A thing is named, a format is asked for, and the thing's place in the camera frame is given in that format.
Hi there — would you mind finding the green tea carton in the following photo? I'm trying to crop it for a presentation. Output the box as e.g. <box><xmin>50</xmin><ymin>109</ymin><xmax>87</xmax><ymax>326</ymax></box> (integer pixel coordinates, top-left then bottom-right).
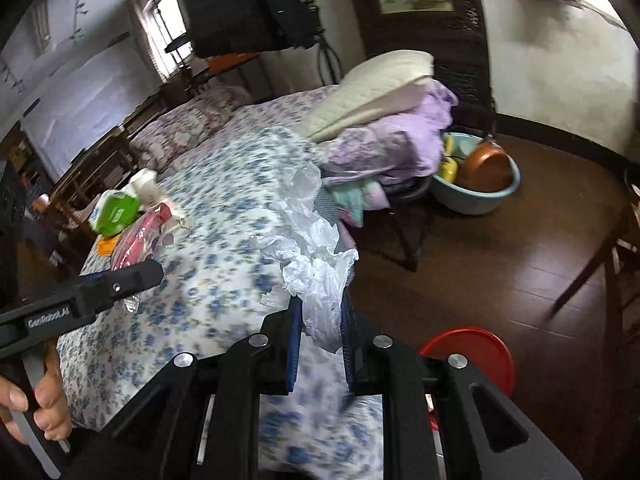
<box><xmin>89</xmin><ymin>190</ymin><xmax>141</xmax><ymax>237</ymax></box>

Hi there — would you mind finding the white plastic bag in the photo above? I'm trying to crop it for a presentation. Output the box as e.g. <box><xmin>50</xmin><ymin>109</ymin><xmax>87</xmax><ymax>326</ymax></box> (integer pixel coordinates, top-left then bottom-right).
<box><xmin>250</xmin><ymin>162</ymin><xmax>359</xmax><ymax>353</ymax></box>

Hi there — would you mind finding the person's left hand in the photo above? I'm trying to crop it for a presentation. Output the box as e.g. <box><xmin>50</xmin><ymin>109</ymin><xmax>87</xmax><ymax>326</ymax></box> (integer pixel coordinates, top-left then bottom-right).
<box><xmin>0</xmin><ymin>338</ymin><xmax>72</xmax><ymax>444</ymax></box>

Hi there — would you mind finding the orange purple small box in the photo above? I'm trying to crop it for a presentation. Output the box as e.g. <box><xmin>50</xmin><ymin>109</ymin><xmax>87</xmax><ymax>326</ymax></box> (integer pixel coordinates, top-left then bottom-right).
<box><xmin>96</xmin><ymin>233</ymin><xmax>122</xmax><ymax>257</ymax></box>

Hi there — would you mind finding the red plastic waste basket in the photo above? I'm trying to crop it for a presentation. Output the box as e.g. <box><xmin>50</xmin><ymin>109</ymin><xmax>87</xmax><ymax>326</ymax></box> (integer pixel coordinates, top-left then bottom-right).
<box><xmin>419</xmin><ymin>326</ymin><xmax>515</xmax><ymax>396</ymax></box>

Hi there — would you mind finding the wooden bedside chair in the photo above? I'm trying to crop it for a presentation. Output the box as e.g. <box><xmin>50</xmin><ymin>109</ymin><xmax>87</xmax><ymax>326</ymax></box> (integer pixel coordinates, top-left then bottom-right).
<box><xmin>32</xmin><ymin>126</ymin><xmax>140</xmax><ymax>264</ymax></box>

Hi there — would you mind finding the red snack wrapper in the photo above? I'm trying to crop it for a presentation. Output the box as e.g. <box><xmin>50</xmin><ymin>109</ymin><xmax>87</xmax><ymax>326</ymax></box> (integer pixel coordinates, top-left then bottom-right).
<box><xmin>109</xmin><ymin>201</ymin><xmax>188</xmax><ymax>314</ymax></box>

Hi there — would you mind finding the blue floral bed sheet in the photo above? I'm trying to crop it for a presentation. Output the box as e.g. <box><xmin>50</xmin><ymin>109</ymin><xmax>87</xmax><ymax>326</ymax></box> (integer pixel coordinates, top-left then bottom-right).
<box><xmin>58</xmin><ymin>127</ymin><xmax>383</xmax><ymax>479</ymax></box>

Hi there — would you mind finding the white paper cup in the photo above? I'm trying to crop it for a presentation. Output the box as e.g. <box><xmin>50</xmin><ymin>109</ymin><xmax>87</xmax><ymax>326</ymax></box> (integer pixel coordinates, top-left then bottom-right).
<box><xmin>122</xmin><ymin>168</ymin><xmax>167</xmax><ymax>208</ymax></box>

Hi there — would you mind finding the pink floral rolled quilt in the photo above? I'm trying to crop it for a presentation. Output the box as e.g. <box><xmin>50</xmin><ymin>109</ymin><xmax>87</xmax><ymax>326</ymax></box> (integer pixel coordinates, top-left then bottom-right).
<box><xmin>130</xmin><ymin>86</ymin><xmax>252</xmax><ymax>174</ymax></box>

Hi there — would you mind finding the black folding stool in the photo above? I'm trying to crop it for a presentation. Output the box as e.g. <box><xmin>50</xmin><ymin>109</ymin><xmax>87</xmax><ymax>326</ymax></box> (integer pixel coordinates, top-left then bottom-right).
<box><xmin>356</xmin><ymin>177</ymin><xmax>434</xmax><ymax>273</ymax></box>

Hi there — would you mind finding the teal plastic wash basin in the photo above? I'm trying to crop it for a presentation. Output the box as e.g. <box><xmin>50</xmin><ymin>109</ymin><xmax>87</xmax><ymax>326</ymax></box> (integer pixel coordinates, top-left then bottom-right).
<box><xmin>430</xmin><ymin>132</ymin><xmax>521</xmax><ymax>216</ymax></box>

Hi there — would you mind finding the yellow item in basin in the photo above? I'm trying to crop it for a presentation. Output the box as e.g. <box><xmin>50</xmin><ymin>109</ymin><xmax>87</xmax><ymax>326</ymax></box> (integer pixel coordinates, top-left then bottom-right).
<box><xmin>437</xmin><ymin>133</ymin><xmax>458</xmax><ymax>183</ymax></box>

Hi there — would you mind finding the copper coloured pan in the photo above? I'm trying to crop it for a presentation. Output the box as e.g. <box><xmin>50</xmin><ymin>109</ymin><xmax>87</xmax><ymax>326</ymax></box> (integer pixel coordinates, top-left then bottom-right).
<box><xmin>454</xmin><ymin>141</ymin><xmax>514</xmax><ymax>193</ymax></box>

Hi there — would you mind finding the purple floral folded bedding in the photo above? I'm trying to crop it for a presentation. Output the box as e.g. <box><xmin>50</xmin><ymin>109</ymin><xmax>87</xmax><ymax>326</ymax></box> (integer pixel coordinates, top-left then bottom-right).
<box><xmin>314</xmin><ymin>77</ymin><xmax>459</xmax><ymax>226</ymax></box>

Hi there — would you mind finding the purple floral bed sheet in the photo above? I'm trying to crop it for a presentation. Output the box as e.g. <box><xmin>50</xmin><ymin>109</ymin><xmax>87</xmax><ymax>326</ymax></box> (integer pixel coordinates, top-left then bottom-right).
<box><xmin>160</xmin><ymin>84</ymin><xmax>337</xmax><ymax>179</ymax></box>

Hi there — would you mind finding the white quilted pillow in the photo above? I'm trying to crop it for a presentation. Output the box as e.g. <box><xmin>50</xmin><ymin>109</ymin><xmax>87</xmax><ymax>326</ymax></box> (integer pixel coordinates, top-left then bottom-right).
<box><xmin>296</xmin><ymin>50</ymin><xmax>434</xmax><ymax>143</ymax></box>

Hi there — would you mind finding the black jacket on rack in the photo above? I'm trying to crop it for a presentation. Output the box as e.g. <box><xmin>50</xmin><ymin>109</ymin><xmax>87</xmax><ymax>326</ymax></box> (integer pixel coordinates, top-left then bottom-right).
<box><xmin>165</xmin><ymin>0</ymin><xmax>322</xmax><ymax>58</ymax></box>

